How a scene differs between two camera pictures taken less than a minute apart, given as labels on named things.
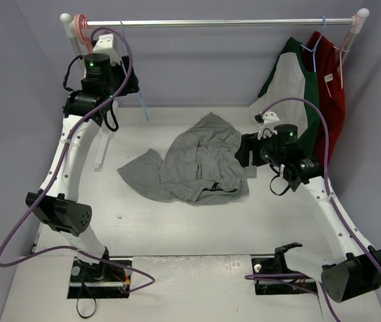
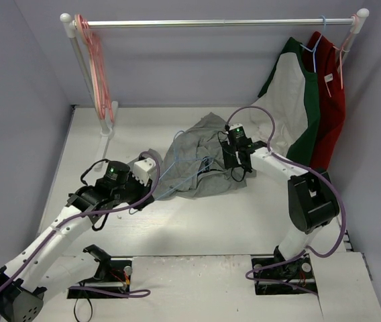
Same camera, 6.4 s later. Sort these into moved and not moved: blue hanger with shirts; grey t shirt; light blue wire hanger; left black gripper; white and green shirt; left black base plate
Moved: light blue wire hanger; left black gripper; grey t shirt
Not moved: blue hanger with shirts; white and green shirt; left black base plate
